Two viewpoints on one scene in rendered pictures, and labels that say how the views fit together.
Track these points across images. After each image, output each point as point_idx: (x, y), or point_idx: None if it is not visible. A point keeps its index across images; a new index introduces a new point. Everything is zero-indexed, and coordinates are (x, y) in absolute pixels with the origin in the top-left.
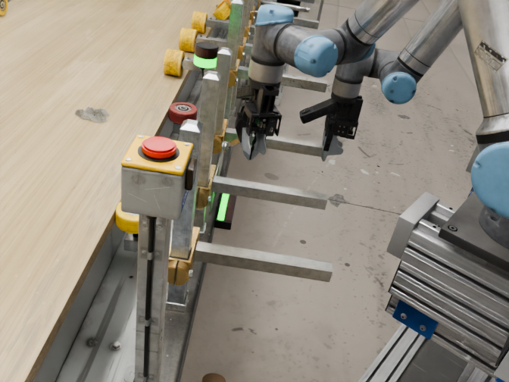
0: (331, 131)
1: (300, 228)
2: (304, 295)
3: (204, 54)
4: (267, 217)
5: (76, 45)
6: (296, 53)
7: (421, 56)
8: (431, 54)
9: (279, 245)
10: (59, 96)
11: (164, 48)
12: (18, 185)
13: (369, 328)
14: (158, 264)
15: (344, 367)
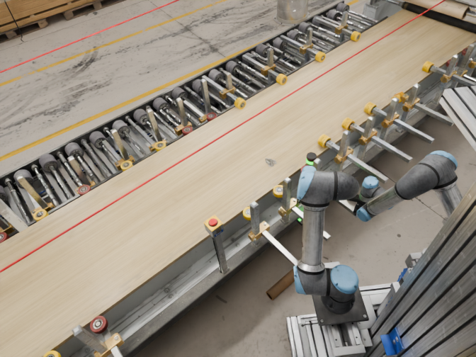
0: (355, 210)
1: (404, 227)
2: (371, 263)
3: (307, 159)
4: (391, 212)
5: (297, 113)
6: None
7: (371, 208)
8: (375, 210)
9: (382, 230)
10: (267, 146)
11: (336, 123)
12: (227, 187)
13: None
14: (215, 242)
15: None
